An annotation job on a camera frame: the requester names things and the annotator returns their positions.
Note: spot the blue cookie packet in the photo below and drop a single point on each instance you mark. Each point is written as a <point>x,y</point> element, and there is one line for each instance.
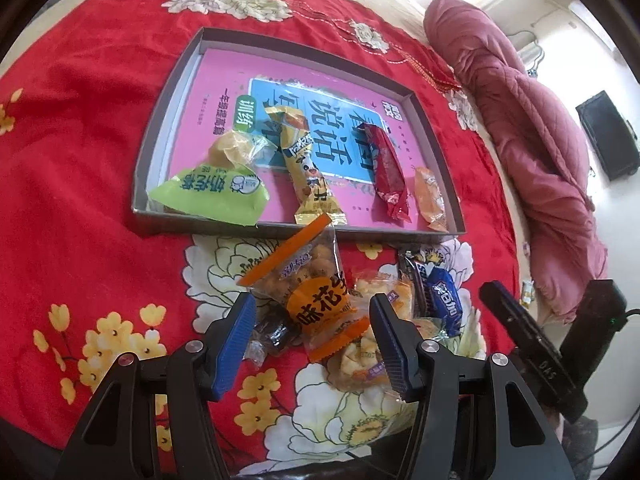
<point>445,302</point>

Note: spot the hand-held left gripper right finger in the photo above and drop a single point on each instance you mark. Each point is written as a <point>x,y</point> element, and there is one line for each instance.
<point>392,350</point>

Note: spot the clear cracker packet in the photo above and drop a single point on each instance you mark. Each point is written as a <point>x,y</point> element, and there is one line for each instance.
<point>357,360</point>

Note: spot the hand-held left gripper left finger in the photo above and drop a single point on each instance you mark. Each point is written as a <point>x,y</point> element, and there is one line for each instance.
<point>232,345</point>

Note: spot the clear green-print snack packet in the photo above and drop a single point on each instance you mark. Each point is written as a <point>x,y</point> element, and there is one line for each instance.
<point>432,329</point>

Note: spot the white metal rack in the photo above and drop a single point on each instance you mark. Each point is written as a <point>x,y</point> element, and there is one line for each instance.
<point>537,52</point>

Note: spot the green snack packet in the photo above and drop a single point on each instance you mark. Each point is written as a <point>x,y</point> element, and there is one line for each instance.
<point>210,190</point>

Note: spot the yellow snack bar packet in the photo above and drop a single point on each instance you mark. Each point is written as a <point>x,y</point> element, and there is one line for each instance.
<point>305,175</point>

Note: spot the small orange clear packet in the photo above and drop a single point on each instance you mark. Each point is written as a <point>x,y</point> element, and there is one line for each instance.
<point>430,200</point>

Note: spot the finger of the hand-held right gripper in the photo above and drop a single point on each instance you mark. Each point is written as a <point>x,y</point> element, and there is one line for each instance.
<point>515,320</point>

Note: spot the beige bed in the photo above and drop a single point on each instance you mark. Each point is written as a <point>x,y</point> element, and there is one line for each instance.
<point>380,5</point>

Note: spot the red snack packet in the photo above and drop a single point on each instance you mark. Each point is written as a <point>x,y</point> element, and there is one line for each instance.
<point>387,170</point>

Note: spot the pink book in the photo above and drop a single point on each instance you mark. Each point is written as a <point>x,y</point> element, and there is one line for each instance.
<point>225,75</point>

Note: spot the red floral blanket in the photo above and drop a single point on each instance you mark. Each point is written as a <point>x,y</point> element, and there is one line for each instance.
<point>75,160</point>

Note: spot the dark candy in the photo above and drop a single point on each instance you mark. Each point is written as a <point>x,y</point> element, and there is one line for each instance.
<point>272,336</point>

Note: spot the grey shallow cardboard box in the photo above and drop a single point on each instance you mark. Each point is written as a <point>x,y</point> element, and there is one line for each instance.
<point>167,110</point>

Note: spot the pink quilt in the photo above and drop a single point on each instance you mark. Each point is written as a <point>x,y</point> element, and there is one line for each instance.
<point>525,135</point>

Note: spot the small white snack packet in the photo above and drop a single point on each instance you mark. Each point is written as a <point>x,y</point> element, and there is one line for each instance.
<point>526,293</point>

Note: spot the orange striped peanut packet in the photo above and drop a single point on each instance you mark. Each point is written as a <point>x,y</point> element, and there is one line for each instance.
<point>315,305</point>

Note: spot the black television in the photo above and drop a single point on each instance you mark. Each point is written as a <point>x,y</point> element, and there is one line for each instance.
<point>607,135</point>

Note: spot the brown chocolate bar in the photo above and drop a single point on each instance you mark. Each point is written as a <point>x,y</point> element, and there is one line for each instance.
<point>412,275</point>

